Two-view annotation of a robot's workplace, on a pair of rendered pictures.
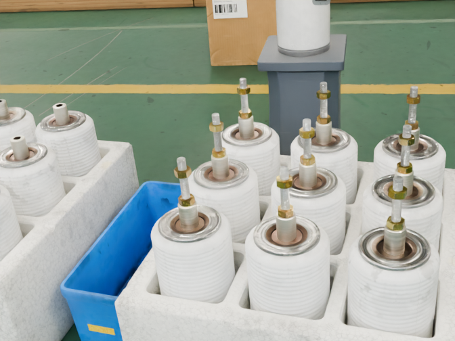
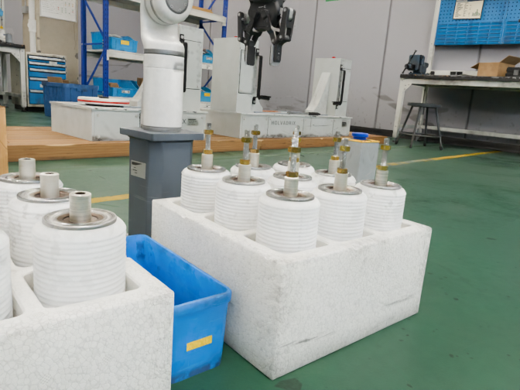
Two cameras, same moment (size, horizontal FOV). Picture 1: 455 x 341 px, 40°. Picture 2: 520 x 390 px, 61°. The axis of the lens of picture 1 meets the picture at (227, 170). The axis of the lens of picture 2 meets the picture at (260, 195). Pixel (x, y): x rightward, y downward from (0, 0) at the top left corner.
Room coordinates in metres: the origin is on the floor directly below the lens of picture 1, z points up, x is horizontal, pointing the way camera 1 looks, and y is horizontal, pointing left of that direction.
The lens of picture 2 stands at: (0.34, 0.66, 0.40)
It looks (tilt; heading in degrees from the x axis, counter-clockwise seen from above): 13 degrees down; 299
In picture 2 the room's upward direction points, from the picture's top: 5 degrees clockwise
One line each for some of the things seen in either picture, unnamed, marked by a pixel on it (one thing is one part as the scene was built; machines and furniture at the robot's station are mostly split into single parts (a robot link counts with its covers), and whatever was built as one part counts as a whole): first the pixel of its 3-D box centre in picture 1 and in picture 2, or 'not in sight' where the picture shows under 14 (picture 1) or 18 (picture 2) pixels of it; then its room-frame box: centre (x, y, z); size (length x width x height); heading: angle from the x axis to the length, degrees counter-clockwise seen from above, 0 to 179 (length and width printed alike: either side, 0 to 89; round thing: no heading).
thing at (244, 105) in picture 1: (244, 103); (207, 142); (0.84, -0.03, 0.30); 0.01 x 0.01 x 0.08
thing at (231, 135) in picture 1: (246, 134); (206, 169); (0.84, -0.03, 0.25); 0.08 x 0.08 x 0.01
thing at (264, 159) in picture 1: (250, 186); (204, 213); (0.84, -0.03, 0.16); 0.10 x 0.10 x 0.18
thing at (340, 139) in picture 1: (323, 140); (253, 166); (0.80, -0.14, 0.25); 0.08 x 0.08 x 0.01
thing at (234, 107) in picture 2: not in sight; (282, 91); (2.15, -2.92, 0.45); 1.51 x 0.57 x 0.74; 76
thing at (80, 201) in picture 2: not in sight; (80, 207); (0.73, 0.35, 0.26); 0.02 x 0.02 x 0.03
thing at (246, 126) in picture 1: (246, 126); (206, 162); (0.84, -0.03, 0.26); 0.02 x 0.02 x 0.03
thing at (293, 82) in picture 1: (305, 124); (160, 190); (1.06, -0.15, 0.15); 0.15 x 0.15 x 0.30; 76
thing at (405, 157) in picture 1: (405, 154); (336, 149); (0.64, -0.21, 0.30); 0.01 x 0.01 x 0.08
